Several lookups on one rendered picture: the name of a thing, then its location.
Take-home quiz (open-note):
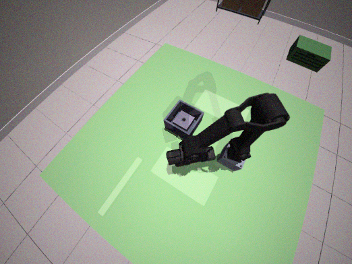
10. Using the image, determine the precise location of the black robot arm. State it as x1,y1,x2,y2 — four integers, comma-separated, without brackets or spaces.
166,92,290,165

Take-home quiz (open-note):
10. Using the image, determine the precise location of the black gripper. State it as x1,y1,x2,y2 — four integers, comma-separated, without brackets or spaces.
175,146,215,167

